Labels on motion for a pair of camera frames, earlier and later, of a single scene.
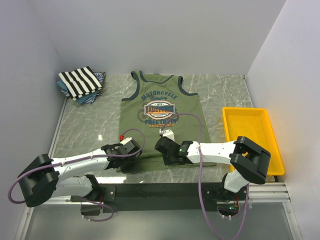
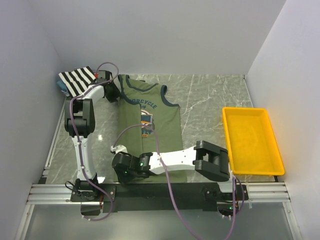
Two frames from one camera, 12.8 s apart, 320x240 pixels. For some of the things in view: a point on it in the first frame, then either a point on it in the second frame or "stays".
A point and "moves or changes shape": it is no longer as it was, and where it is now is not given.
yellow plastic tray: [255, 124] stays
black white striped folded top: [80, 82] stays
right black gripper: [167, 162] to [122, 178]
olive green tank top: [154, 106] moves or changes shape
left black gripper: [132, 168] to [117, 93]
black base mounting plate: [160, 196] stays
